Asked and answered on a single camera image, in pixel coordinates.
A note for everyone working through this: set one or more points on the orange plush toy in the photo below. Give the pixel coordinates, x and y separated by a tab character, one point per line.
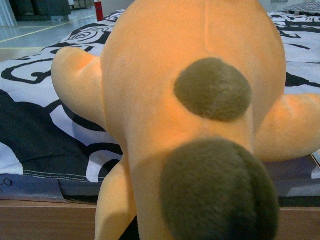
193	91

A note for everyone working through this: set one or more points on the black and white bedsheet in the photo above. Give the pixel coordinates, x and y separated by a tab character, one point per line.
40	137

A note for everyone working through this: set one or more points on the red fire extinguisher box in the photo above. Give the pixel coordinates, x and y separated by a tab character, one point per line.
99	10

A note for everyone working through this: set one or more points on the dark office counter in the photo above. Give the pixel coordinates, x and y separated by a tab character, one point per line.
41	10

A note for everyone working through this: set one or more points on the white curtain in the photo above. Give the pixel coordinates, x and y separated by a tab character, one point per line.
7	17

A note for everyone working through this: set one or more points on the wooden bed frame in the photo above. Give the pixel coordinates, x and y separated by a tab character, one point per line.
48	209

